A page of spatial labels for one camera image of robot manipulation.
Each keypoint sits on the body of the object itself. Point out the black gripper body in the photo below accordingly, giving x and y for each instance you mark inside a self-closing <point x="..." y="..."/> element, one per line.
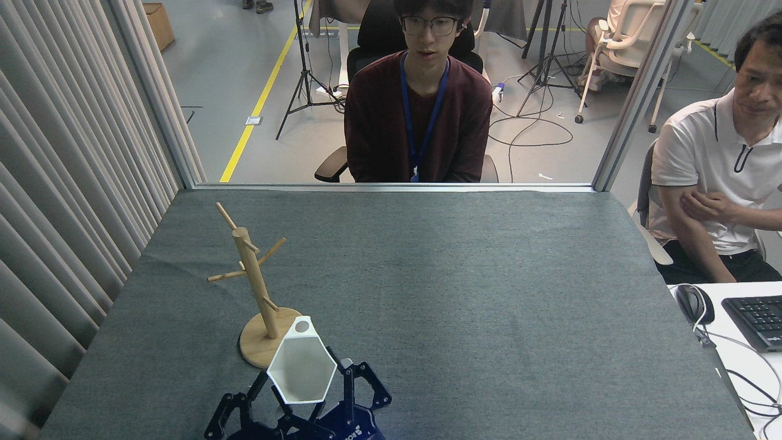
<point x="354" y="428"/>

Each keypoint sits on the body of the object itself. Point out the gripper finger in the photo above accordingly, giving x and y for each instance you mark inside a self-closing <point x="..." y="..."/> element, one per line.
<point x="227" y="406"/>
<point x="347" y="391"/>

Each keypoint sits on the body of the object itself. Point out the white hexagonal cup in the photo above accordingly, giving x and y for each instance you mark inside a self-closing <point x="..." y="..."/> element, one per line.
<point x="302" y="370"/>

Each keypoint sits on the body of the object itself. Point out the person's left forearm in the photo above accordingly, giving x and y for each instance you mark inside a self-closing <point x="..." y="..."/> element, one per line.
<point x="760" y="217"/>

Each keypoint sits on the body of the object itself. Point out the person's right forearm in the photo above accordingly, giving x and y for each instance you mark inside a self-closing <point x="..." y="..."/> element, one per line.
<point x="708" y="256"/>

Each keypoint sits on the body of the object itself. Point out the wooden cup storage rack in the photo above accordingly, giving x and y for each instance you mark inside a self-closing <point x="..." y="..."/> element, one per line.
<point x="256" y="287"/>

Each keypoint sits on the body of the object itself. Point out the person's left hand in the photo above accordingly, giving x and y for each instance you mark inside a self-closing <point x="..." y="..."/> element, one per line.
<point x="708" y="206"/>

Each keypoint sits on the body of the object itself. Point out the grey felt table mat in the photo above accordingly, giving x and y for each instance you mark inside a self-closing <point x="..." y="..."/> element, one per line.
<point x="458" y="305"/>

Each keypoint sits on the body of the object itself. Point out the black office chair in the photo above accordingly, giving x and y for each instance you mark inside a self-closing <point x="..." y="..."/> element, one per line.
<point x="330" y="166"/>

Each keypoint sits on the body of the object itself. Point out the person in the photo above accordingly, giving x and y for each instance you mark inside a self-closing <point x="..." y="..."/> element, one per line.
<point x="594" y="36"/>
<point x="264" y="6"/>
<point x="702" y="146"/>
<point x="379" y="122"/>

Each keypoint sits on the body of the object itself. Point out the grey pleated curtain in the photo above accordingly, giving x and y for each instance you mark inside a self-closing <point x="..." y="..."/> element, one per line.
<point x="61" y="183"/>
<point x="721" y="24"/>

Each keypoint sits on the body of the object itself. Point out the white power strip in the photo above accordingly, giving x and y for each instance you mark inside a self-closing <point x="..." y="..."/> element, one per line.
<point x="499" y="93"/>

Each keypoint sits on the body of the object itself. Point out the grey office chair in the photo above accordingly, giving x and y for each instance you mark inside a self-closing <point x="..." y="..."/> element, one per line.
<point x="643" y="201"/>

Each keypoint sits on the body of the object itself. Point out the black tripod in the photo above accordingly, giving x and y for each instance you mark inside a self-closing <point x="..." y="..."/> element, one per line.
<point x="551" y="58"/>
<point x="302" y="36"/>
<point x="533" y="27"/>

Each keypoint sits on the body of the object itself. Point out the black computer mouse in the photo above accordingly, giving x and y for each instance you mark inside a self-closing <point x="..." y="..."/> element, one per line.
<point x="693" y="302"/>

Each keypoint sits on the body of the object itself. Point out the black adapter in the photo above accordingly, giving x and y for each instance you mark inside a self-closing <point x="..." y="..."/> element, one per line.
<point x="704" y="337"/>

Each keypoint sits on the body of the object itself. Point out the black-rimmed glasses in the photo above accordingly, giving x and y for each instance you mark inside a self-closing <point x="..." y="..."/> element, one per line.
<point x="431" y="25"/>

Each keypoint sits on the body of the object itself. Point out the grey background desk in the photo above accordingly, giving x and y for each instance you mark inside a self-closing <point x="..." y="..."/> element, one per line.
<point x="333" y="12"/>

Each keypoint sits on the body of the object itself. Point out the cardboard box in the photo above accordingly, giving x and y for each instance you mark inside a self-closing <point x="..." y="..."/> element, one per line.
<point x="160" y="24"/>

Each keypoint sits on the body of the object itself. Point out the white desk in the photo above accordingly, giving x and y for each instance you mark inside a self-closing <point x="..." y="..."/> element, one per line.
<point x="745" y="366"/>

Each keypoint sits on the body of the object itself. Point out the black keyboard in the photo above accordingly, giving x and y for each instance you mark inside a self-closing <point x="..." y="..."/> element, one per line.
<point x="757" y="321"/>

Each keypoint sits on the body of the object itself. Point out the white office chair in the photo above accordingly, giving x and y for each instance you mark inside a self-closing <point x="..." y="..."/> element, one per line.
<point x="635" y="24"/>

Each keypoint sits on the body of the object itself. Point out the silver aluminium rail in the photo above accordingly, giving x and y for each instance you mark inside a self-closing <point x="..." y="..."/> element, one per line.
<point x="275" y="186"/>

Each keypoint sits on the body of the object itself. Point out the silver aluminium post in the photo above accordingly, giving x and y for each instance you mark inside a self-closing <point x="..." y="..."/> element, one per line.
<point x="643" y="91"/>
<point x="156" y="91"/>

